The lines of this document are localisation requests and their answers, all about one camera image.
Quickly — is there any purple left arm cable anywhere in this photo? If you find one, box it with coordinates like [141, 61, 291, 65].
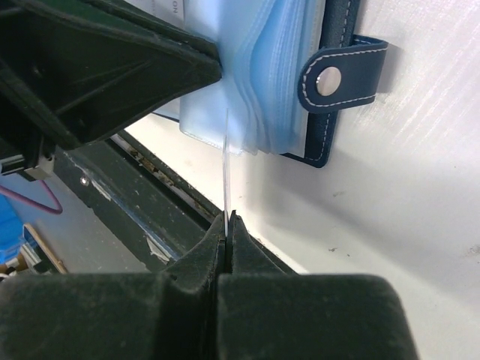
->
[0, 175, 64, 215]

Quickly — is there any blue leather card holder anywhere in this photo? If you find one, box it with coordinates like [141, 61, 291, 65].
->
[157, 1, 389, 168]

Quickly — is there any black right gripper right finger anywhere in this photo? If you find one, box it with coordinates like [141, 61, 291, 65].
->
[215, 215, 416, 359]

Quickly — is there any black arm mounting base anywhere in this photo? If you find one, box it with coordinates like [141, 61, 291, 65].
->
[54, 130, 221, 272]

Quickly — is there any silver card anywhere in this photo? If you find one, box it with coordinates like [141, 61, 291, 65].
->
[149, 0, 185, 21]
[222, 109, 231, 238]

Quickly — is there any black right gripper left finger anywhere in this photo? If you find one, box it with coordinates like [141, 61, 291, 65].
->
[1, 215, 225, 359]

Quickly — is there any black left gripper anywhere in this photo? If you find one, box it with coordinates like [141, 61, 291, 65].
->
[1, 1, 221, 182]

